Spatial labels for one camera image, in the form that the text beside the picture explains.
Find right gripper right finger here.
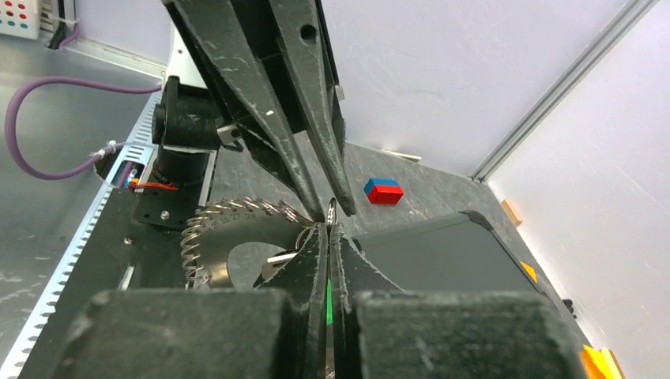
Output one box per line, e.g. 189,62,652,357
329,225,582,378

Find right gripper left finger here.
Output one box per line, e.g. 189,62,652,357
53,223,328,378

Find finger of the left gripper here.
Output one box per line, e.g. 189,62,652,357
269,1,356,216
164,1,325,222

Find green key tag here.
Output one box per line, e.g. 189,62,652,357
326,280,333,325

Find metal disc keyring with rings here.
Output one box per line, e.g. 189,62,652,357
180,197,315,290

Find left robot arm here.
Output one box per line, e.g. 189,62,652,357
153,1,356,220

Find dark grey hard case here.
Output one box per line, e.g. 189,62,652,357
354,211,543,294

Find red blue brick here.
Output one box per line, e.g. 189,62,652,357
363,178,405,205

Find tan wooden block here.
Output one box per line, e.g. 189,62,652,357
500,200,523,227

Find small black clip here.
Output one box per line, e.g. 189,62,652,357
562,298,577,319

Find white perforated basket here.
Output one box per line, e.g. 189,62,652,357
0,0,42,40

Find yellow orange wedge blocks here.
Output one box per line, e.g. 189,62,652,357
579,345,626,379

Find white cable duct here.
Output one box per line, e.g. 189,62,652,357
1,86,160,368

